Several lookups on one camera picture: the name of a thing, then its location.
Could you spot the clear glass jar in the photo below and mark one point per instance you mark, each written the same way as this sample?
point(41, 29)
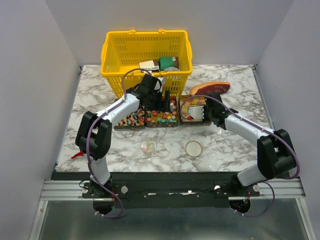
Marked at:
point(148, 148)

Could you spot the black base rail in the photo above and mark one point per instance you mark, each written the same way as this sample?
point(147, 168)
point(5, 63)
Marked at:
point(166, 190)

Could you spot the black flat box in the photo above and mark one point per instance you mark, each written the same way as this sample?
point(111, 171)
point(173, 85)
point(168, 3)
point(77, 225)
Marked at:
point(150, 71)

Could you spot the round jar lid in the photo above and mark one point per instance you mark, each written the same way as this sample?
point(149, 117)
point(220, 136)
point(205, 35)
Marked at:
point(193, 148)

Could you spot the tin of lollipops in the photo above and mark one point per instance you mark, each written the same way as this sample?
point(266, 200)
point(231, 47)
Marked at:
point(133, 121)

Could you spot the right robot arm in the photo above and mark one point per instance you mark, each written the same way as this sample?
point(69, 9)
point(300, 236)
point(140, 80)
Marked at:
point(275, 153)

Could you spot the red chili pepper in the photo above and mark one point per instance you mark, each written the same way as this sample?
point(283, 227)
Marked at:
point(79, 154)

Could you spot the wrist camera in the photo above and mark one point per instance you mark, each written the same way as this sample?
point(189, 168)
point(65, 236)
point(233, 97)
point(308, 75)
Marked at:
point(160, 82)
point(197, 113)

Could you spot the white brown box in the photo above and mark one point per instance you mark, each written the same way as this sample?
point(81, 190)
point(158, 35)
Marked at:
point(150, 65)

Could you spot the tin of star candies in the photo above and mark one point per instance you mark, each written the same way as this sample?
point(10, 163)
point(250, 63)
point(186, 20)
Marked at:
point(163, 119)

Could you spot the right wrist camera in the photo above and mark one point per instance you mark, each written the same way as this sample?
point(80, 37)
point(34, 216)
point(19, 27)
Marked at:
point(197, 113)

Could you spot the fake meat slice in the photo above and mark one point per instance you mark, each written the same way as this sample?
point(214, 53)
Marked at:
point(206, 88)

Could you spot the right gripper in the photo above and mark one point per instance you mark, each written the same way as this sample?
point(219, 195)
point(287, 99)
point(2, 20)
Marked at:
point(206, 118)

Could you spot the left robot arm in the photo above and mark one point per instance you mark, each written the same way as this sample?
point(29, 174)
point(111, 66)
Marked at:
point(95, 131)

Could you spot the yellow plastic shopping basket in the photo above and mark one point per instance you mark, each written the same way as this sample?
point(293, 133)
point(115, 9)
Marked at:
point(122, 52)

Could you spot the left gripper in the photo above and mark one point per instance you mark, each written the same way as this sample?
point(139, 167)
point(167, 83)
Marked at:
point(158, 107)

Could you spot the grey pouch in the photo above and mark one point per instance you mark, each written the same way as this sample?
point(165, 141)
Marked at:
point(171, 69)

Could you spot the green brown package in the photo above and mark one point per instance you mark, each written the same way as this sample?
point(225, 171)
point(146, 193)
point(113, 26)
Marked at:
point(166, 62)

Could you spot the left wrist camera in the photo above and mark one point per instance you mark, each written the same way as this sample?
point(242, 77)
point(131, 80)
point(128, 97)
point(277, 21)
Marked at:
point(160, 82)

